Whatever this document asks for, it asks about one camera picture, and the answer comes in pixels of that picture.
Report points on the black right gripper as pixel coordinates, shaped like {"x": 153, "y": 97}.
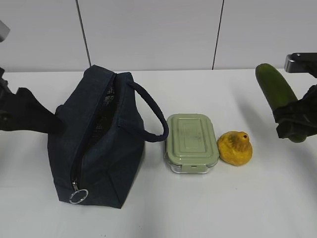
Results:
{"x": 298, "y": 118}

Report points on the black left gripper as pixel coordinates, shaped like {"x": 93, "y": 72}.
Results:
{"x": 33, "y": 115}

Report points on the green cucumber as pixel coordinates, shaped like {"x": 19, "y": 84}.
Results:
{"x": 276, "y": 90}

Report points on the yellow pear shaped fruit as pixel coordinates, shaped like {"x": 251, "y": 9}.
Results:
{"x": 235, "y": 148}

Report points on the navy blue lunch bag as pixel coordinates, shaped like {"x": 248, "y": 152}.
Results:
{"x": 108, "y": 119}

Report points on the green lidded glass container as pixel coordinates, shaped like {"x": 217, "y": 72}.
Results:
{"x": 191, "y": 146}

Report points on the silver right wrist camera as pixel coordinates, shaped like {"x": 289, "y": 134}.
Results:
{"x": 301, "y": 63}

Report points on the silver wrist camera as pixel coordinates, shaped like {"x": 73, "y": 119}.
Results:
{"x": 301, "y": 63}
{"x": 4, "y": 31}

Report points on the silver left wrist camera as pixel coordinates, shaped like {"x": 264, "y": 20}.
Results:
{"x": 4, "y": 31}

